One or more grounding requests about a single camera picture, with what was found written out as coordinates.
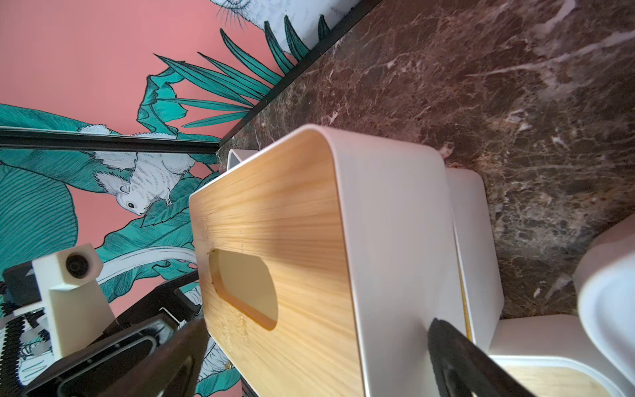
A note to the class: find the black left frame post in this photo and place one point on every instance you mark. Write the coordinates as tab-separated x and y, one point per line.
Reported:
24	138

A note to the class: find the pink white drip tissue box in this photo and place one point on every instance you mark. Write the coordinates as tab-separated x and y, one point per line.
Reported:
604	284

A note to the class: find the white box grey lid back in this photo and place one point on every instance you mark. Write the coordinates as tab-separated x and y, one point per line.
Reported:
238	156

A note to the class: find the small white box bamboo lid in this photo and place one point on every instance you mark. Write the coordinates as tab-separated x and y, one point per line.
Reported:
553	356

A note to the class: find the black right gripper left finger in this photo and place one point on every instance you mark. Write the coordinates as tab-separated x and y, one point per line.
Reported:
172	370

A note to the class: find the white box yellow wood lid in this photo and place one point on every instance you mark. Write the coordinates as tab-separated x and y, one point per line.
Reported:
480	277

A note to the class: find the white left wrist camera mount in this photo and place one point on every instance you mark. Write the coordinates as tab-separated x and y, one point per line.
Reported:
76	309

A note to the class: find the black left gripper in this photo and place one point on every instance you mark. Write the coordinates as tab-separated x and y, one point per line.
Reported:
132	337

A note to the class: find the large white box bamboo lid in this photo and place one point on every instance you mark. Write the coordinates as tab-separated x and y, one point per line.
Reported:
323	261

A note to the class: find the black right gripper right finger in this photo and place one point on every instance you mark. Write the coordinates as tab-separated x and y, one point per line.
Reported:
462	369

